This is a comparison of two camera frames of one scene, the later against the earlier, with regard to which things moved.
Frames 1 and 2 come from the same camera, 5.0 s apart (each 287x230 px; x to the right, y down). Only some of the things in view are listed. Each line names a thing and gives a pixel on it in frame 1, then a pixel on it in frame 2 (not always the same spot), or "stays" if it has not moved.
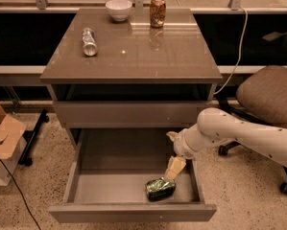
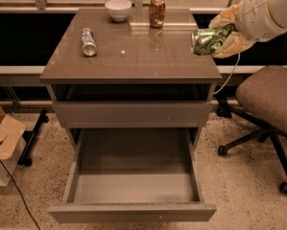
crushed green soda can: x=159 y=189 to x=207 y=41
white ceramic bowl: x=119 y=9 stays
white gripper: x=179 y=144 to x=257 y=18
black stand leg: x=29 y=137 stays
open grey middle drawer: x=108 y=173 stays
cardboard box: x=6 y=135 stays
